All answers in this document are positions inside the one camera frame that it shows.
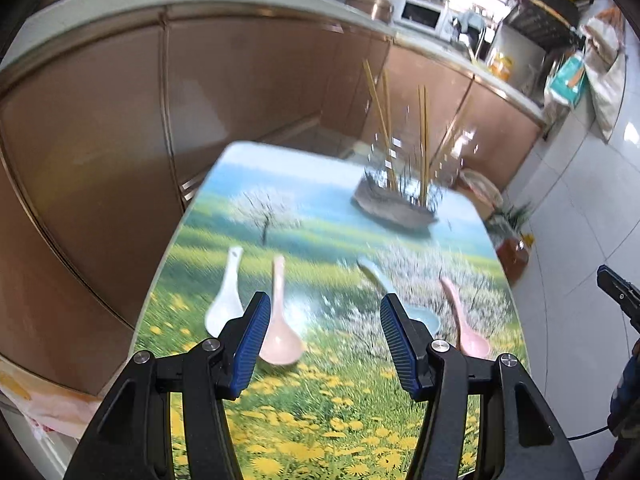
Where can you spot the pink plastic bag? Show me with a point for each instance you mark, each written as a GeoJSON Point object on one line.
{"type": "Point", "coordinates": [50, 405]}

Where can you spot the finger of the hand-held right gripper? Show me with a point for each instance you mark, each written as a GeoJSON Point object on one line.
{"type": "Point", "coordinates": [620, 290]}

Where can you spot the green onions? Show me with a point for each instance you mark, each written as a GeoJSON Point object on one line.
{"type": "Point", "coordinates": [510, 215]}

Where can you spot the person's right forearm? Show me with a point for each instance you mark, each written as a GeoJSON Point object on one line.
{"type": "Point", "coordinates": [627, 390]}

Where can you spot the white microwave oven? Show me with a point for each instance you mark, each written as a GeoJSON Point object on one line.
{"type": "Point", "coordinates": [420, 12]}

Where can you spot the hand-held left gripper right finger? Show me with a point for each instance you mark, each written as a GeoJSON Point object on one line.
{"type": "Point", "coordinates": [397, 350]}

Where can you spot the white ceramic spoon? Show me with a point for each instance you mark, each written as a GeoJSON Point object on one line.
{"type": "Point", "coordinates": [224, 305]}

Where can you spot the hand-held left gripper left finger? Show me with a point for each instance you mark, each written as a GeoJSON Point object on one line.
{"type": "Point", "coordinates": [252, 345]}

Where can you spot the copper kitchen cabinet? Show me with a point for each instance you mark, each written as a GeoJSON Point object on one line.
{"type": "Point", "coordinates": [100, 160]}

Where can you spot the white speckled countertop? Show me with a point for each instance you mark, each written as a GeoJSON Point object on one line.
{"type": "Point", "coordinates": [100, 5]}

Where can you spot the black dish rack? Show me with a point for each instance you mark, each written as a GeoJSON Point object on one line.
{"type": "Point", "coordinates": [550, 0]}

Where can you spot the stainless steel utensil holder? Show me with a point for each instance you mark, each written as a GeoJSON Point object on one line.
{"type": "Point", "coordinates": [390, 210]}

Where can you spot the pink ceramic spoon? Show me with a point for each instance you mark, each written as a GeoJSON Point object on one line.
{"type": "Point", "coordinates": [280, 340]}
{"type": "Point", "coordinates": [470, 340]}

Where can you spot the light blue cloth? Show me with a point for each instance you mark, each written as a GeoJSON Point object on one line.
{"type": "Point", "coordinates": [467, 20]}

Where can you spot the teal and white bag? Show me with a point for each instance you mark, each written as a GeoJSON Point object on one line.
{"type": "Point", "coordinates": [567, 77]}

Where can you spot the light blue ceramic spoon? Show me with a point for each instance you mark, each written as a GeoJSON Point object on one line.
{"type": "Point", "coordinates": [375, 275]}

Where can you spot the white plastic bag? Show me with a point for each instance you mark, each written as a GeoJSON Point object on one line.
{"type": "Point", "coordinates": [605, 75]}

